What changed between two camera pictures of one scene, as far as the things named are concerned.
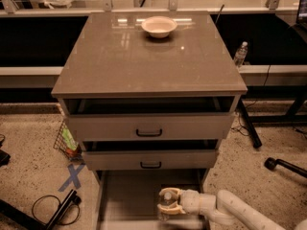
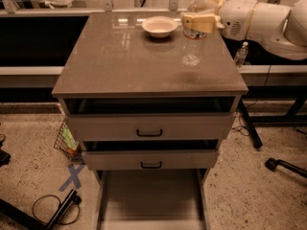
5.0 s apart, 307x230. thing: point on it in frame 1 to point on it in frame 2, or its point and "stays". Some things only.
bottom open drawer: x=129 y=198 stays
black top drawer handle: x=149 y=134 stays
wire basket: x=66 y=144 stays
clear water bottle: x=166 y=201 to x=200 y=7
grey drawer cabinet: x=150 y=96 stays
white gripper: x=191 y=200 to x=236 y=19
